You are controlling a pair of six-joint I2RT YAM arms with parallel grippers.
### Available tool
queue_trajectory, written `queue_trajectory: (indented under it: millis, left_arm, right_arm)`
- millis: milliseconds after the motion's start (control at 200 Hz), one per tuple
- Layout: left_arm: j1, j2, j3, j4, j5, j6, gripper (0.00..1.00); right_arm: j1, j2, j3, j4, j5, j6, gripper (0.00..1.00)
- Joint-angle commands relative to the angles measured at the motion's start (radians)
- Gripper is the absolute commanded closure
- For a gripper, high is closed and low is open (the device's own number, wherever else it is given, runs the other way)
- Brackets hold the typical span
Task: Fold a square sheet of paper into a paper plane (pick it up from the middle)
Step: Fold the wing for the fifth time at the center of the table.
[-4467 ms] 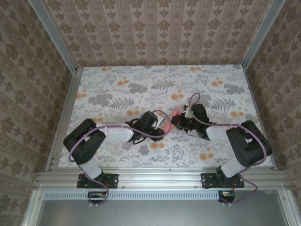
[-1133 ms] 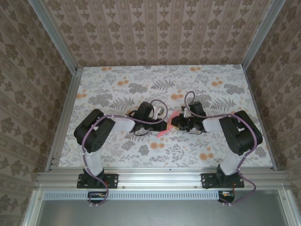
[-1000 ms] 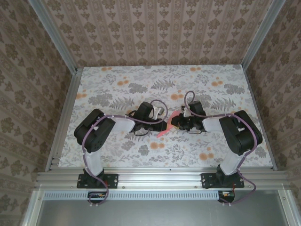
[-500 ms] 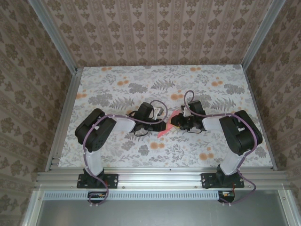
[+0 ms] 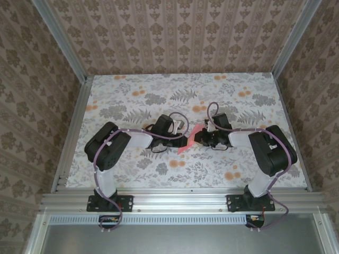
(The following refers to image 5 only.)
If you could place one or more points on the pink square paper sheet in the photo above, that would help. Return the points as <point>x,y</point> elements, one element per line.
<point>197,129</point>

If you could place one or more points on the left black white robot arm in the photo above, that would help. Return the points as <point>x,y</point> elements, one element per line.
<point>108,148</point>

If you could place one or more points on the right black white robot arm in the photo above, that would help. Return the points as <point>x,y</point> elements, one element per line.
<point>275,153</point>

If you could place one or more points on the grey metal sheet panel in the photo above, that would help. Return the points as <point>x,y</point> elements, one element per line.
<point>180,238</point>

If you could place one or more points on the floral patterned table mat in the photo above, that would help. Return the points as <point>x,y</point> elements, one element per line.
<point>159,87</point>

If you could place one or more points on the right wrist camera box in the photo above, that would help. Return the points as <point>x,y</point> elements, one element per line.
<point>209,126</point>

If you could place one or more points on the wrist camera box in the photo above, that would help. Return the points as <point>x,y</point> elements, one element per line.
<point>209,126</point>
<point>178,125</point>

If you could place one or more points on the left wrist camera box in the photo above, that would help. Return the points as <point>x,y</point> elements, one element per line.
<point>178,125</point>

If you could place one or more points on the aluminium front frame beam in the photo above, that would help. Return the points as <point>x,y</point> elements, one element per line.
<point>180,201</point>

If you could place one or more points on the aluminium right side rail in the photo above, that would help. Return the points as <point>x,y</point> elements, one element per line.
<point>285,105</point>

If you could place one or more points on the aluminium rail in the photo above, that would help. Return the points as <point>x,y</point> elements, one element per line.
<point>321,230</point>
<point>285,105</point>
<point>79,105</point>
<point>39,230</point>

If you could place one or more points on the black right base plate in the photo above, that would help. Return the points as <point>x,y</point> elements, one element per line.
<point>233,203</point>

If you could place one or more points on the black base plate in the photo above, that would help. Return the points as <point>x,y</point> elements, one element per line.
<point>233,203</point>
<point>127,203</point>

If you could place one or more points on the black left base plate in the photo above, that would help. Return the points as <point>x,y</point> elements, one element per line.
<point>127,203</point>

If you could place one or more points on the aluminium left side rail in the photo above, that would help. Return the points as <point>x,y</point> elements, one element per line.
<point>79,105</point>

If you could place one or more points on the aluminium right corner post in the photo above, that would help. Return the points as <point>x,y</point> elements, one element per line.
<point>294,39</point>

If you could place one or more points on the aluminium corner post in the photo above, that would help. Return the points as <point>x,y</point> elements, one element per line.
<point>62,39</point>
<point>294,39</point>

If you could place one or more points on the aluminium left corner post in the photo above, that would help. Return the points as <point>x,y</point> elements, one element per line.
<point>62,39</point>

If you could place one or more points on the aluminium lower right rail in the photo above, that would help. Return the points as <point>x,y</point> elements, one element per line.
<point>321,230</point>

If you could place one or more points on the aluminium lower left rail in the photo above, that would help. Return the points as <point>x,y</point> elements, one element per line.
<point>39,230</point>

